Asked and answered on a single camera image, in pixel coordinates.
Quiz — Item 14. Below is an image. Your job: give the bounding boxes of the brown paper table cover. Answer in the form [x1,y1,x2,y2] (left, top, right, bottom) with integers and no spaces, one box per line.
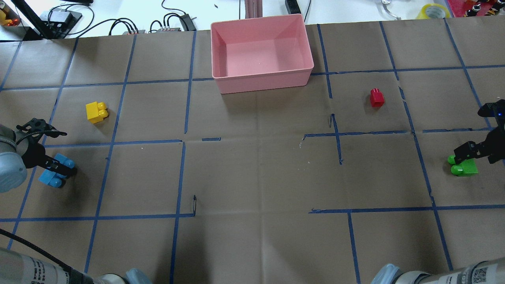
[1,16,504,284]

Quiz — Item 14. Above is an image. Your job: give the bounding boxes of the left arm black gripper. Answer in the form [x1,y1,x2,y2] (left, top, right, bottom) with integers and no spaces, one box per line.
[16,118,77,177]

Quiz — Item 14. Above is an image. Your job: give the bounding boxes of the pink plastic box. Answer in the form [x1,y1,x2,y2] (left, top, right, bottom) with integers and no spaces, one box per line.
[210,14,314,95]

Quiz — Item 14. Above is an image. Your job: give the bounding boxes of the black power adapter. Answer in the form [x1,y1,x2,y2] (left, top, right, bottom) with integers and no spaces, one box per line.
[45,8,82,31]

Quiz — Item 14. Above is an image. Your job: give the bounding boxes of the black power strip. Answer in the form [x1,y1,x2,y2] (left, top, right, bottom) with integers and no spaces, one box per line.
[284,0,301,15]

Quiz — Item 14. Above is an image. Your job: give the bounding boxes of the blue toy block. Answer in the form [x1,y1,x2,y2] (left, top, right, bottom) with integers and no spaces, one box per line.
[38,153,77,188]

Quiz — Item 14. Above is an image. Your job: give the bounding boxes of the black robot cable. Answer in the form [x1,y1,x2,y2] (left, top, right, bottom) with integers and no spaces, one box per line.
[0,228,85,278]

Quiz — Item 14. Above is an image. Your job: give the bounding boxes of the yellow toy block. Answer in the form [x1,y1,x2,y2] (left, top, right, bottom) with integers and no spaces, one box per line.
[85,102,109,124]

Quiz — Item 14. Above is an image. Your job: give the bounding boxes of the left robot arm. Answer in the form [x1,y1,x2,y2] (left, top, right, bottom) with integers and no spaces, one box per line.
[0,118,77,192]

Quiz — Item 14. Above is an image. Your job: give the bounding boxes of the green toy block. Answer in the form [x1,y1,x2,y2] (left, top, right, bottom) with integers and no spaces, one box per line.
[447,155,479,177]

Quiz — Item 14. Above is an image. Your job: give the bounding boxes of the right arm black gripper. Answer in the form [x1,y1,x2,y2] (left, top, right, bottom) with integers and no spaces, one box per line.
[453,99,505,164]

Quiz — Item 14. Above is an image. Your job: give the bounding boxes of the red toy block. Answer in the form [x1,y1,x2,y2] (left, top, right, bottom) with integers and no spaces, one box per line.
[369,88,385,108]

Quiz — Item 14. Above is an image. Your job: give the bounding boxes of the yellow tape roll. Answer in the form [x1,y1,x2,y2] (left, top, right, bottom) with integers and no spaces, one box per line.
[415,3,451,19]

